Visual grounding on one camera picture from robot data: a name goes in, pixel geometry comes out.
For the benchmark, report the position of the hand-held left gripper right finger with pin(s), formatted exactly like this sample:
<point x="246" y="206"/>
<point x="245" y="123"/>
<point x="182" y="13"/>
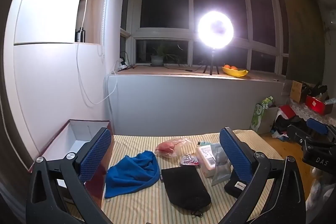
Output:
<point x="236" y="155"/>

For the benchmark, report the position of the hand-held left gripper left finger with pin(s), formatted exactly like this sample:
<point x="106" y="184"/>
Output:
<point x="95" y="153"/>

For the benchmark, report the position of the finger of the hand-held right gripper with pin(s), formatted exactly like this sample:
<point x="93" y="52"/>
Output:
<point x="317" y="125"/>
<point x="296" y="134"/>

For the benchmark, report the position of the pale plastic pouch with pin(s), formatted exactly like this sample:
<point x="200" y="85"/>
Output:
<point x="220" y="169"/>

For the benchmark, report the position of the red cardboard box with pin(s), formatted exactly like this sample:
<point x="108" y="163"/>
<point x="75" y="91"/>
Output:
<point x="78" y="134"/>

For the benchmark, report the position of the white labelled packet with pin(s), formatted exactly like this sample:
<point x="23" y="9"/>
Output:
<point x="206" y="161"/>

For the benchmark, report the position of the small black labelled pouch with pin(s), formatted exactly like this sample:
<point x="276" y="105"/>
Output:
<point x="235" y="188"/>

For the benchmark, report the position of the light blue tube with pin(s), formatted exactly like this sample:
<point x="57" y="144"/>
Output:
<point x="203" y="143"/>

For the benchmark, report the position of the blue towel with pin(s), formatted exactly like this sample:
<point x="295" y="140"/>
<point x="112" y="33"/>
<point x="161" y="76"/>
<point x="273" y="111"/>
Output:
<point x="131" y="174"/>

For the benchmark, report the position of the large black cloth pouch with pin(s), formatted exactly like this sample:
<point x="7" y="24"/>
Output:
<point x="183" y="187"/>

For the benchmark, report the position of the person's right forearm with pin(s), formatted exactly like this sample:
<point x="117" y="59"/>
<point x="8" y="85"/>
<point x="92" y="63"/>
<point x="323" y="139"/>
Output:
<point x="324" y="190"/>

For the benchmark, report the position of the pile of clothes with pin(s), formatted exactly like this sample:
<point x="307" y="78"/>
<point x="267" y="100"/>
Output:
<point x="284" y="121"/>

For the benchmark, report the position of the small red box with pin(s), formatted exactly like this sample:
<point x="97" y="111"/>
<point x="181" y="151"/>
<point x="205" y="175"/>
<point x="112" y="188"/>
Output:
<point x="315" y="105"/>

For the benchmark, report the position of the white lace cloth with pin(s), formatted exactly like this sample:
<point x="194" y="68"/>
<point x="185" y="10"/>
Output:
<point x="299" y="111"/>

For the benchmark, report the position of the green and white bag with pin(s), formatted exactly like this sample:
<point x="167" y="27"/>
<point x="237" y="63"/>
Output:
<point x="260" y="119"/>

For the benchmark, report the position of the brown cardboard box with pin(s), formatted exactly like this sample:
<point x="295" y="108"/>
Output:
<point x="296" y="91"/>

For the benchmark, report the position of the red and white sachet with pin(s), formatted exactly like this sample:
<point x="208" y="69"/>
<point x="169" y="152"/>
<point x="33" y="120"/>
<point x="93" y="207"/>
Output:
<point x="189" y="160"/>

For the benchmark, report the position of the red mesh bag in plastic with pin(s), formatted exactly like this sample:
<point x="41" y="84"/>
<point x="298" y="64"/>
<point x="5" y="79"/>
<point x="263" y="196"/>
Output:
<point x="168" y="148"/>

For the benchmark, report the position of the yellow fruit bowl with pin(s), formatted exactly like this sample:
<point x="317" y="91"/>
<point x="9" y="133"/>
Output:
<point x="235" y="72"/>

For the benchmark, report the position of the white power strip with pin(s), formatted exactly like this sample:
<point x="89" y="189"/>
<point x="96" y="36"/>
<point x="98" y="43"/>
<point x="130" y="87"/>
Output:
<point x="122" y="66"/>

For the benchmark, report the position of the black tripod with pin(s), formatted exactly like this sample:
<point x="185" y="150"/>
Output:
<point x="211" y="66"/>

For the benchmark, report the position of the potted plant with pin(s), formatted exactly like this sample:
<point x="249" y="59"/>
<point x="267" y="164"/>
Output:
<point x="157" y="58"/>

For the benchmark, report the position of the black device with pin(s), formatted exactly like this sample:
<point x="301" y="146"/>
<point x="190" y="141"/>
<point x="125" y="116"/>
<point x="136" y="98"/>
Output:
<point x="80" y="35"/>

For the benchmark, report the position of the wooden wall shelf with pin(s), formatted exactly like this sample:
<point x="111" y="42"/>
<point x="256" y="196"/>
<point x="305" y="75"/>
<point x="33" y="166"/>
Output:
<point x="92" y="16"/>

